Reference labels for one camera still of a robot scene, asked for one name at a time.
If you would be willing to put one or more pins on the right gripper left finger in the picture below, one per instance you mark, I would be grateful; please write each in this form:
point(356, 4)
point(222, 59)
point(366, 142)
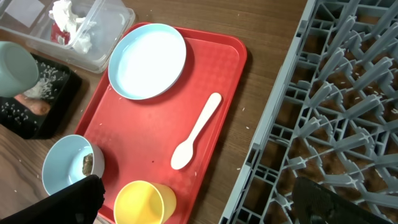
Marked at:
point(76, 204)

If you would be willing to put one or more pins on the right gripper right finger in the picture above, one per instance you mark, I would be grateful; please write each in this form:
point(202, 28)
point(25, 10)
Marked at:
point(314, 203)

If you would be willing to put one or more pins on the brown food lump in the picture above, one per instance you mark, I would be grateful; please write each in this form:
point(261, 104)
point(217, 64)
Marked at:
point(87, 164)

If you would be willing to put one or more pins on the small light blue bowl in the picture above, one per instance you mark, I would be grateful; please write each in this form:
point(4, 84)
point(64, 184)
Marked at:
point(63, 164)

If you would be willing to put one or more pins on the yellow plastic cup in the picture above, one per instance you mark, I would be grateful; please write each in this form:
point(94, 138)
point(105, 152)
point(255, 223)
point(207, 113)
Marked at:
point(142, 202)

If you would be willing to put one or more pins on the white plastic spoon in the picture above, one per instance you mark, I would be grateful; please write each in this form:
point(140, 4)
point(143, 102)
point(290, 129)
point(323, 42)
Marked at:
point(184, 151)

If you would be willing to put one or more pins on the white rice pile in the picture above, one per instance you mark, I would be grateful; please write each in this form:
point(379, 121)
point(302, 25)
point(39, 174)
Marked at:
point(45, 88)

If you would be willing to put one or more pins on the green bowl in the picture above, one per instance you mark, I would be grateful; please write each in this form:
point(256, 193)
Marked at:
point(19, 71)

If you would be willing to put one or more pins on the large light blue plate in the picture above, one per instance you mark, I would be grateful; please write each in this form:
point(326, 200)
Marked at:
point(147, 61)

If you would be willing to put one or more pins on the white tissue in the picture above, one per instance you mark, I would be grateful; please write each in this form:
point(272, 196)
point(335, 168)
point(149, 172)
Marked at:
point(61, 13)

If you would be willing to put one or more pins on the red snack wrapper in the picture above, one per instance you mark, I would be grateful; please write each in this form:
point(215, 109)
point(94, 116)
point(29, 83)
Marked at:
point(59, 36)

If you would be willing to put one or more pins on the grey dishwasher rack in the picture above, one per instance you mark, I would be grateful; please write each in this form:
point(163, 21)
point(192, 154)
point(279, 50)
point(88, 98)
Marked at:
point(331, 116)

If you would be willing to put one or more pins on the black waste tray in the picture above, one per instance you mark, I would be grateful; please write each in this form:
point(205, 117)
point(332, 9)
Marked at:
point(21, 121)

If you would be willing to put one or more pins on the clear plastic waste bin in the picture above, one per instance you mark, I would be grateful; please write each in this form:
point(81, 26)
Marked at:
point(30, 21)

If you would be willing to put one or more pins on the red serving tray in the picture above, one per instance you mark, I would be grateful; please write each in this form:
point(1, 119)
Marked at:
point(138, 138)

